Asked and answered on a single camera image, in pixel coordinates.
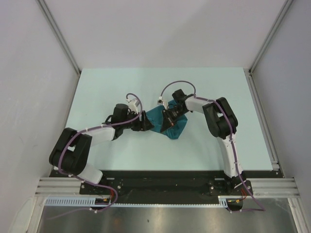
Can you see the left aluminium frame post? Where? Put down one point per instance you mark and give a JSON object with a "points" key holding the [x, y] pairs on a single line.
{"points": [[43, 6]]}

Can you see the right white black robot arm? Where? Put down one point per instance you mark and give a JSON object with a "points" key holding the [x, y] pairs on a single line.
{"points": [[222, 124]]}

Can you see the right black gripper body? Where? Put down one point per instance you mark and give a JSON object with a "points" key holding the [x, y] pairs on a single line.
{"points": [[175, 113]]}

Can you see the aluminium frame post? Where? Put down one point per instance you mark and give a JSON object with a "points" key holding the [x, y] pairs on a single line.
{"points": [[271, 34], [43, 6]]}

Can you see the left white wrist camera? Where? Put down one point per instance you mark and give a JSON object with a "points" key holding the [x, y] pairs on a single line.
{"points": [[133, 105]]}

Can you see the teal satin napkin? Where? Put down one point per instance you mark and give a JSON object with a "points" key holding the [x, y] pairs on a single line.
{"points": [[155, 117]]}

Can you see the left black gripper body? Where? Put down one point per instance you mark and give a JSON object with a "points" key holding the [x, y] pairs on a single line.
{"points": [[136, 125]]}

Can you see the right aluminium frame post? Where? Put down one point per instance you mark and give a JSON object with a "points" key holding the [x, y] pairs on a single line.
{"points": [[271, 34]]}

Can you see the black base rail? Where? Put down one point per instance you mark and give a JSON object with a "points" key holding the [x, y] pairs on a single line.
{"points": [[185, 188]]}

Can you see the white slotted cable duct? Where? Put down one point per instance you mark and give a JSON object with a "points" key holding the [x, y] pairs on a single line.
{"points": [[100, 203]]}

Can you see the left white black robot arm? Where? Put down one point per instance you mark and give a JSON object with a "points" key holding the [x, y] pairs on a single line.
{"points": [[70, 153]]}

